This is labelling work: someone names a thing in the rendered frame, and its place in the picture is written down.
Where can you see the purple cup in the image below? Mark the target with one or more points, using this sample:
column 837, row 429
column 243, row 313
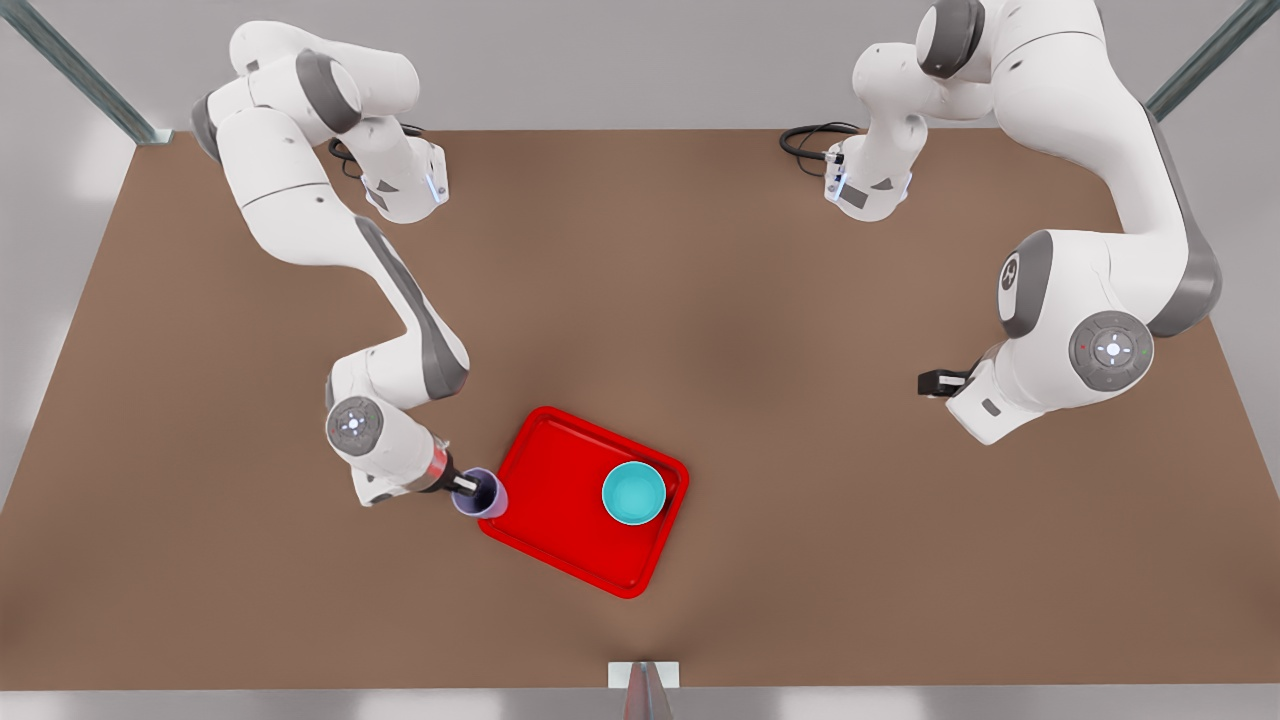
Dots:
column 490, row 502

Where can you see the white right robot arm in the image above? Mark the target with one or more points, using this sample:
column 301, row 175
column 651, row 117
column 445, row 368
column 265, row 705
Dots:
column 300, row 215

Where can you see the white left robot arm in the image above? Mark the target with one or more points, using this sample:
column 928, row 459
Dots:
column 1090, row 120

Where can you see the red tray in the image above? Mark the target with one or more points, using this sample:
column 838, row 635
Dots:
column 555, row 500

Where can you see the teal bowl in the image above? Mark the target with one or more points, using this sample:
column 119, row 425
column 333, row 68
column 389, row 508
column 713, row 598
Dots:
column 634, row 494

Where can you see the silver frame post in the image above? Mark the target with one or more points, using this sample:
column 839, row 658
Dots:
column 643, row 688
column 80, row 75
column 1205, row 55

